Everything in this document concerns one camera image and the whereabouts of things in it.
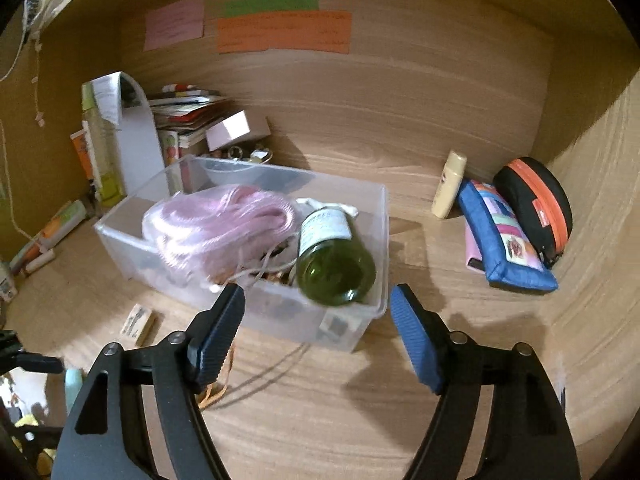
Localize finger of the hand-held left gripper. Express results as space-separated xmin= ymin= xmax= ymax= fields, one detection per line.
xmin=22 ymin=354 xmax=65 ymax=375

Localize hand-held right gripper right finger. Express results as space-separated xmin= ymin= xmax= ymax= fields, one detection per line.
xmin=389 ymin=283 xmax=583 ymax=480

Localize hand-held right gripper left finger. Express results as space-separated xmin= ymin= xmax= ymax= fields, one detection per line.
xmin=52 ymin=284 xmax=247 ymax=480

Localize mint green tube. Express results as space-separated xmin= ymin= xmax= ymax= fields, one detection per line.
xmin=63 ymin=367 xmax=86 ymax=412

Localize clear plastic box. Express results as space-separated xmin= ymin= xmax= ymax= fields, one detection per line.
xmin=94 ymin=155 xmax=390 ymax=353

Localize blue staples box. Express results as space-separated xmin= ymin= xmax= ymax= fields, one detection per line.
xmin=320 ymin=312 xmax=351 ymax=344

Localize pink white hair ties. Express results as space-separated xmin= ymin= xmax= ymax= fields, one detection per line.
xmin=141 ymin=184 xmax=302 ymax=287

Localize green glass bottle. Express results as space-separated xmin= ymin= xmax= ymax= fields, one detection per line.
xmin=294 ymin=208 xmax=377 ymax=307

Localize wooden desktop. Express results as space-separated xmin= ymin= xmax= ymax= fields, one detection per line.
xmin=0 ymin=145 xmax=603 ymax=480

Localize yellow cloth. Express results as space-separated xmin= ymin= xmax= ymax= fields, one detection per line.
xmin=14 ymin=412 xmax=57 ymax=462

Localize white brown stick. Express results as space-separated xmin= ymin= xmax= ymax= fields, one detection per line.
xmin=22 ymin=248 xmax=56 ymax=276

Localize pink case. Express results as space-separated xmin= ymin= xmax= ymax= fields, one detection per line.
xmin=463 ymin=220 xmax=489 ymax=274

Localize blue pencil case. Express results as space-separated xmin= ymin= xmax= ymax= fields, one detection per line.
xmin=457 ymin=178 xmax=560 ymax=292

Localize white orange green tube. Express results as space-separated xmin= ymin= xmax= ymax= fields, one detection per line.
xmin=36 ymin=199 xmax=88 ymax=242

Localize cream lotion bottle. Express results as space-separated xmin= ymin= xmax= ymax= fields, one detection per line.
xmin=431 ymin=150 xmax=468 ymax=220

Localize black orange zip pouch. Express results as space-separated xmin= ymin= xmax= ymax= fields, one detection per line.
xmin=493 ymin=156 xmax=574 ymax=269

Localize shiny metal clips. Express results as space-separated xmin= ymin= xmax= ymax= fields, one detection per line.
xmin=224 ymin=144 xmax=274 ymax=164

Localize pink white box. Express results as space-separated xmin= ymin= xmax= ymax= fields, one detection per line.
xmin=205 ymin=109 xmax=271 ymax=152

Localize orange carton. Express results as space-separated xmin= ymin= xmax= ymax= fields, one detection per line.
xmin=69 ymin=128 xmax=96 ymax=181

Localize stack of books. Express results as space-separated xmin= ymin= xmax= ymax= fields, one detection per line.
xmin=149 ymin=82 xmax=234 ymax=192

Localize orange sticky note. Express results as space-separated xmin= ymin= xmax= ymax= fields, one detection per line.
xmin=216 ymin=10 xmax=353 ymax=55

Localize pink sticky note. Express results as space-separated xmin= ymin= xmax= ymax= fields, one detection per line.
xmin=143 ymin=0 xmax=206 ymax=52

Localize green sticky note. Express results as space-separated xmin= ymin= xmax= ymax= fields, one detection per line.
xmin=223 ymin=0 xmax=320 ymax=17

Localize orange cord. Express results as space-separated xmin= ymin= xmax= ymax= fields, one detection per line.
xmin=198 ymin=349 xmax=237 ymax=412

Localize white cable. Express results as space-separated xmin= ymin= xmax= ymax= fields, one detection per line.
xmin=0 ymin=119 xmax=37 ymax=242

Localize white string with tags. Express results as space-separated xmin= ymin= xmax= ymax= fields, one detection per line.
xmin=29 ymin=30 xmax=47 ymax=129

